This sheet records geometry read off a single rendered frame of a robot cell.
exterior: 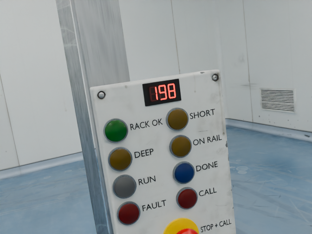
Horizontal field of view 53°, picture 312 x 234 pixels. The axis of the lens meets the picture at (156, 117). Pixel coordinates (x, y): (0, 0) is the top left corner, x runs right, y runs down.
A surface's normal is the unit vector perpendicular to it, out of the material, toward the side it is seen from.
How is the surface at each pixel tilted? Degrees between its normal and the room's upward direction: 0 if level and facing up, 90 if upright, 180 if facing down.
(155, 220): 90
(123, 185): 87
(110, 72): 90
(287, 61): 90
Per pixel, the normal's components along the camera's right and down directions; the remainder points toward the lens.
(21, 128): 0.41, 0.10
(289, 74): -0.90, 0.18
